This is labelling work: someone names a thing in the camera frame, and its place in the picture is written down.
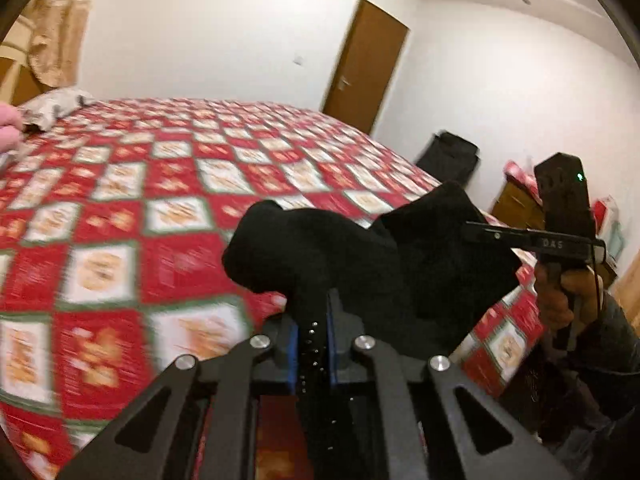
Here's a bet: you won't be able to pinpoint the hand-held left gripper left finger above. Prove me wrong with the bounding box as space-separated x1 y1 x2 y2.
57 312 301 480

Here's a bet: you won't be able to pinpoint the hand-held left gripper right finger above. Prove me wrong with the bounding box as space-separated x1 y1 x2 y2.
326 290 576 480

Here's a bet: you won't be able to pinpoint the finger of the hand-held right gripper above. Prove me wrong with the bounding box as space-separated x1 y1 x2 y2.
462 220 530 250

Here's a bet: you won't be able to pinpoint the black pants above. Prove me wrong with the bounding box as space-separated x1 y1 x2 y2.
221 180 522 480

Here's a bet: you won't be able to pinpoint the person's right forearm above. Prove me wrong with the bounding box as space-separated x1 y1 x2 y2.
570 290 640 396

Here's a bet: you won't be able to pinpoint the person's right hand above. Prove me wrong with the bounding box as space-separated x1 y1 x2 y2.
534 261 605 332

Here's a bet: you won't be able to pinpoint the wooden nightstand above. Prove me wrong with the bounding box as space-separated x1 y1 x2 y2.
492 180 547 232

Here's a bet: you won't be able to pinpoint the white red box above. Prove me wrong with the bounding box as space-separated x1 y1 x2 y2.
592 195 621 242

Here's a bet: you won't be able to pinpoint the red patterned cloth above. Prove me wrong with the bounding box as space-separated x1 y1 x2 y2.
504 159 539 191

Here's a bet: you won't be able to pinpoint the black suitcase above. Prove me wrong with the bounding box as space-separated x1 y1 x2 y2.
415 131 481 187

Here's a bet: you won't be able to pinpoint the red checkered printed blanket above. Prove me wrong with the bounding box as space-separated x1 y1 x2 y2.
0 97 546 480

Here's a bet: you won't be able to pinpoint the brown wooden door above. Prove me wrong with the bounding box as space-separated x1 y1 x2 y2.
320 0 411 136

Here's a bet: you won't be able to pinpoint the person's dark jacket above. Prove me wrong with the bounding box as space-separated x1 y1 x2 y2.
512 350 640 480

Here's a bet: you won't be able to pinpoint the white patterned pillow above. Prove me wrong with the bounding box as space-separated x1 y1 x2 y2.
16 87 97 134

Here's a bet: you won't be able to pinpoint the pink pillow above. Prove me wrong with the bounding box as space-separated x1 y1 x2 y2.
0 101 24 154

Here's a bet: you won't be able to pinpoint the wooden headboard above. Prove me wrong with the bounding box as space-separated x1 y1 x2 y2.
0 14 47 107

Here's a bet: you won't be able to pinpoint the beige curtain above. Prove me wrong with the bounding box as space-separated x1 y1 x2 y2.
26 0 97 90

